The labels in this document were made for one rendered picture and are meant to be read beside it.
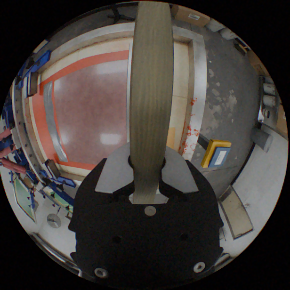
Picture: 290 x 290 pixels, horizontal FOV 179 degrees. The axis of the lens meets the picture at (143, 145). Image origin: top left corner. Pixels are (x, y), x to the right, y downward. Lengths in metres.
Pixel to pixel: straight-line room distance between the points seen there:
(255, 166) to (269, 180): 0.70
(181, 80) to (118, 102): 0.18
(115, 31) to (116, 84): 0.16
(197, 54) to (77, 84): 0.34
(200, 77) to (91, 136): 0.35
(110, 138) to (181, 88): 0.25
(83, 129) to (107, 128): 0.09
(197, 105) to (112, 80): 0.23
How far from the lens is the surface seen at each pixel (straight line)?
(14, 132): 0.73
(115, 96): 0.26
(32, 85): 0.49
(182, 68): 0.29
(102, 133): 0.29
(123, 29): 0.30
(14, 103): 0.69
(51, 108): 0.42
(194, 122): 0.26
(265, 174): 3.36
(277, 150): 3.25
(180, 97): 0.27
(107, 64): 0.29
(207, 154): 0.41
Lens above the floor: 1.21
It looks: 61 degrees down
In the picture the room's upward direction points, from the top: 180 degrees counter-clockwise
